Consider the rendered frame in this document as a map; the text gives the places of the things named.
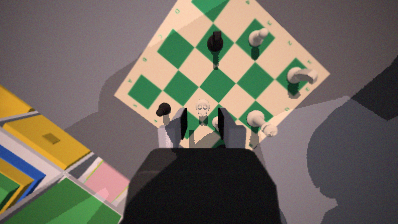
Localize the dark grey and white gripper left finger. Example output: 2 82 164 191
158 108 188 148

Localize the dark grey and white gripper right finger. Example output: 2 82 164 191
218 108 247 148

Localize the green and cream chessboard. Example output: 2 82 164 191
115 0 330 150

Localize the white pawn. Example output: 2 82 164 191
212 116 219 131
248 28 268 46

